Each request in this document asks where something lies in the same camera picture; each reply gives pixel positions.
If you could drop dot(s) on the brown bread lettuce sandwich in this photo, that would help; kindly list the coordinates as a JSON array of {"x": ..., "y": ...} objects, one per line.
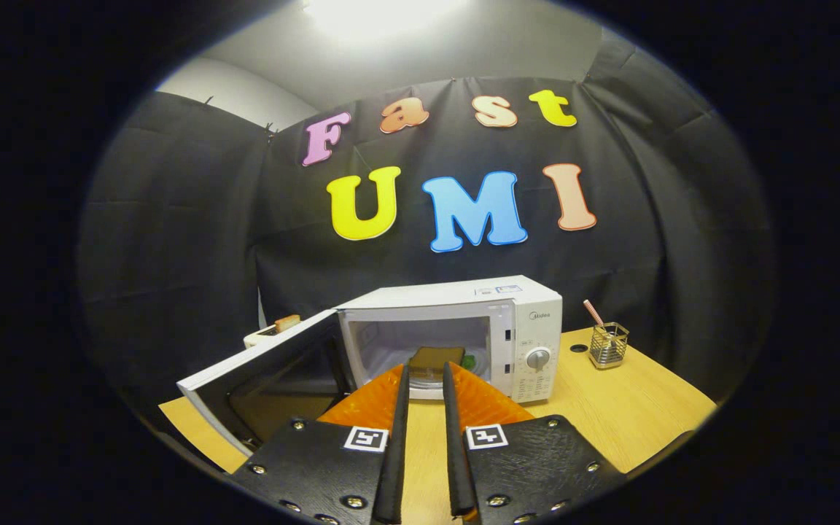
[{"x": 434, "y": 359}]

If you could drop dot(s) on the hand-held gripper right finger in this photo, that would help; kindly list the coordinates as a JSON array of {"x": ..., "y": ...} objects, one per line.
[{"x": 458, "y": 474}]

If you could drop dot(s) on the black backdrop cloth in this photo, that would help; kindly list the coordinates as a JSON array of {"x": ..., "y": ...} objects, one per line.
[{"x": 646, "y": 240}]

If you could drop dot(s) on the toast slice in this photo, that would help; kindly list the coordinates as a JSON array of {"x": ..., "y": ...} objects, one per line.
[{"x": 287, "y": 323}]

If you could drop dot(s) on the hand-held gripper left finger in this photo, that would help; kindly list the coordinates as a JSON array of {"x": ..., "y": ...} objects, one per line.
[{"x": 393, "y": 474}]

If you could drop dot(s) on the white microwave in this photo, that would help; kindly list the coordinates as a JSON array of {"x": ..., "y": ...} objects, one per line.
[{"x": 537, "y": 321}]

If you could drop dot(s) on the cream toaster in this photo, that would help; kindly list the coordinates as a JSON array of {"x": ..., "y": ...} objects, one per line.
[{"x": 259, "y": 339}]

